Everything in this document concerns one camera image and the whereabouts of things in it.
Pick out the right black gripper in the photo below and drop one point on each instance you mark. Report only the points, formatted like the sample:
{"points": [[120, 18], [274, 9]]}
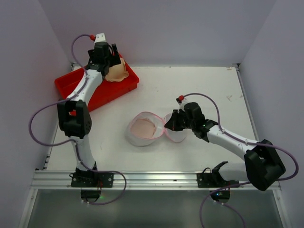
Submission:
{"points": [[178, 119]]}

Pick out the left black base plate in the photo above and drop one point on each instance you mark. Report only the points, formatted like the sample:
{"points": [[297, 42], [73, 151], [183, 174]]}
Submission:
{"points": [[90, 179]]}

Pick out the beige bra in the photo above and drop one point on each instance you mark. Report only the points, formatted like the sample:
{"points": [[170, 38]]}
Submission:
{"points": [[117, 73]]}

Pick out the red plastic tray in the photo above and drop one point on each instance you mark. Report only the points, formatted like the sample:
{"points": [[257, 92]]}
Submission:
{"points": [[105, 93]]}

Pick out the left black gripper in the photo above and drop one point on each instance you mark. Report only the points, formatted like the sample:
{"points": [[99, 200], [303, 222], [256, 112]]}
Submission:
{"points": [[114, 58]]}

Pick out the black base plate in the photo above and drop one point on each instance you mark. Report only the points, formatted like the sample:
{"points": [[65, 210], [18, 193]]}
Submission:
{"points": [[90, 179], [209, 180]]}

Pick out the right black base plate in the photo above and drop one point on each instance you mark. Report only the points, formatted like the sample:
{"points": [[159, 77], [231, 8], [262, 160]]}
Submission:
{"points": [[209, 180]]}

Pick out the white mesh laundry bag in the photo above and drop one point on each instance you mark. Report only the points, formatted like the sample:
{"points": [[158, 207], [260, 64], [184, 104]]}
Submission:
{"points": [[146, 127]]}

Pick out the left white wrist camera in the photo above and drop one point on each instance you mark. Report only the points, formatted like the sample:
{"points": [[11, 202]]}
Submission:
{"points": [[100, 38]]}

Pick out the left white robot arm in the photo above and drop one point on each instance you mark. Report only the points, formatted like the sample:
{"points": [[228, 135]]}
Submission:
{"points": [[73, 114]]}

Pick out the aluminium front rail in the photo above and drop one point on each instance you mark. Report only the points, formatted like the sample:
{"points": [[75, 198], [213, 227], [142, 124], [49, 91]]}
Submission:
{"points": [[152, 180]]}

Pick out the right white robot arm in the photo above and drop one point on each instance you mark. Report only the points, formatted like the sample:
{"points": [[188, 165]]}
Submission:
{"points": [[261, 165]]}

